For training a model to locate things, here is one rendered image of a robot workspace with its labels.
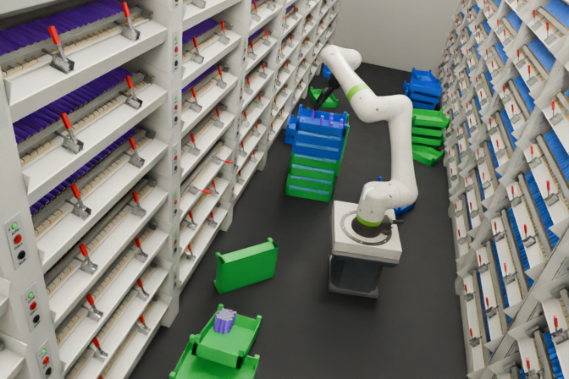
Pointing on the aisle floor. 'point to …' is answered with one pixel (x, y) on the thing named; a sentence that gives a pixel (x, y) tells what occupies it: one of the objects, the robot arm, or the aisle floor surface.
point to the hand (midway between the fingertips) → (317, 104)
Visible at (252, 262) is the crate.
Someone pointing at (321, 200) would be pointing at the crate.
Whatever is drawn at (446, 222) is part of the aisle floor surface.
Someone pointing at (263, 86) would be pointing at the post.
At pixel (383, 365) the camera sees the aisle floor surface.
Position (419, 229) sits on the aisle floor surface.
